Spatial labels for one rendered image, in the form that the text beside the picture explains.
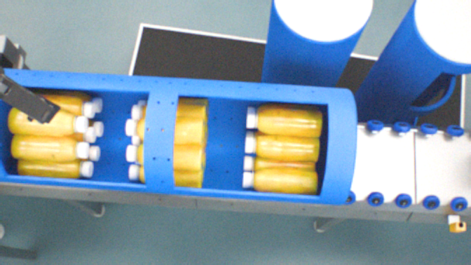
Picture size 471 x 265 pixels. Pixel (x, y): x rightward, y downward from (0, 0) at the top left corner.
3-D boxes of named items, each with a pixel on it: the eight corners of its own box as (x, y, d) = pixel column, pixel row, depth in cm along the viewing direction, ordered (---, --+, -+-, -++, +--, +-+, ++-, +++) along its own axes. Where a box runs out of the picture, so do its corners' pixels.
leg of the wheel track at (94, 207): (104, 217, 235) (59, 194, 174) (91, 216, 235) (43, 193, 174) (106, 204, 236) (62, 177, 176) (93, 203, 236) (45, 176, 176)
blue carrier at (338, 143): (333, 213, 140) (358, 193, 113) (8, 191, 142) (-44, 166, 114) (335, 111, 148) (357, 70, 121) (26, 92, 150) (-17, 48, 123)
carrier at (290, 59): (332, 122, 231) (312, 63, 238) (387, 30, 147) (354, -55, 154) (268, 138, 229) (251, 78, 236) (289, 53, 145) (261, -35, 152)
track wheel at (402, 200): (414, 198, 138) (413, 192, 139) (397, 196, 138) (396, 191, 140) (411, 209, 140) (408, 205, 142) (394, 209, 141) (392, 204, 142)
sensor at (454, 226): (459, 232, 144) (466, 230, 139) (448, 231, 144) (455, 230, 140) (458, 204, 146) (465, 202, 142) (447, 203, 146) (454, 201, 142)
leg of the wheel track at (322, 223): (326, 232, 233) (359, 214, 172) (313, 231, 233) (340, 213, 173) (326, 219, 234) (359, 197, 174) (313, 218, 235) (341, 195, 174)
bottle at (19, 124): (5, 114, 123) (73, 118, 123) (16, 101, 129) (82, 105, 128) (10, 139, 126) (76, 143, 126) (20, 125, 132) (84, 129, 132)
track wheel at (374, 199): (386, 195, 138) (385, 191, 140) (369, 195, 138) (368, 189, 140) (383, 208, 141) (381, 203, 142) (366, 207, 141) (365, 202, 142)
